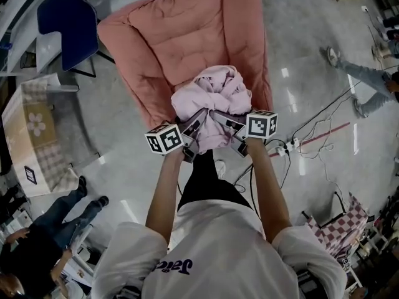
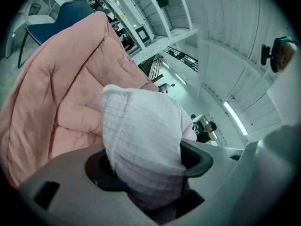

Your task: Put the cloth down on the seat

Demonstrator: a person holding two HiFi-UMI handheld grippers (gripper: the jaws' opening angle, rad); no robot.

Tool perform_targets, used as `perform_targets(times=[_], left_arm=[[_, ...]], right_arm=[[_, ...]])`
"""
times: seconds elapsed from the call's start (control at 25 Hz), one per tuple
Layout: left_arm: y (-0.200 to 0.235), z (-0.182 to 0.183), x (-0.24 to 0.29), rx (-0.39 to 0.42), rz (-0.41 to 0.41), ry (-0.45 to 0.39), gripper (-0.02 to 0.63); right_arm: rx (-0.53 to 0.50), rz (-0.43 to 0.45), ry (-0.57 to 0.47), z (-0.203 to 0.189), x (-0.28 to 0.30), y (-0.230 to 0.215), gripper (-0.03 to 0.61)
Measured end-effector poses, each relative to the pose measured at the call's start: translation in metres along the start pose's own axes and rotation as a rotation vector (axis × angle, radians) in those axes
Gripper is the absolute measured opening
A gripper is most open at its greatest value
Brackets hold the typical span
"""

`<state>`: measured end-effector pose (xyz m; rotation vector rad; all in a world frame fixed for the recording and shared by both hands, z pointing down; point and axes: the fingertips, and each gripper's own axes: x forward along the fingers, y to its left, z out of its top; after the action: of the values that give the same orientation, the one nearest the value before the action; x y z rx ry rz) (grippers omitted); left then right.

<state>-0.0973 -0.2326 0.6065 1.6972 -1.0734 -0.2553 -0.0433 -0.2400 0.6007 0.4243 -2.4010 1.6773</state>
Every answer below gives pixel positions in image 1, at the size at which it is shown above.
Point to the black white square tag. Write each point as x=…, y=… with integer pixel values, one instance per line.
x=30, y=175

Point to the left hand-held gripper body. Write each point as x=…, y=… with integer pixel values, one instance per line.
x=165, y=139

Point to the person's left forearm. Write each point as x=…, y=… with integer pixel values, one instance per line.
x=163, y=198

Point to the person's white shoe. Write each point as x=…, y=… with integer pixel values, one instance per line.
x=220, y=168

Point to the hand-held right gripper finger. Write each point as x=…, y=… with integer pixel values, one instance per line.
x=218, y=115

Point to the pink cushioned lounge chair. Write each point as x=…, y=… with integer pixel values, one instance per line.
x=187, y=42

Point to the person's white t-shirt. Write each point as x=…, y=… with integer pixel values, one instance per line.
x=224, y=254

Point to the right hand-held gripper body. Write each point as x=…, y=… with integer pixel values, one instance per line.
x=260, y=125

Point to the blue chair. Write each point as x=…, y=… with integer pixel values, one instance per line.
x=68, y=26

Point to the person's right forearm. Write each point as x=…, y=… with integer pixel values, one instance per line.
x=268, y=192

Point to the pink garment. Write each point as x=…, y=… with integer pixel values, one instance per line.
x=215, y=98

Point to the person's black trousers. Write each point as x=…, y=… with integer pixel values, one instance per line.
x=205, y=182

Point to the white shelving unit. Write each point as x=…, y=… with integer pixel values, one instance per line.
x=46, y=51

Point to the red checkered cloth box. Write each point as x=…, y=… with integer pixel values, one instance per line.
x=339, y=235

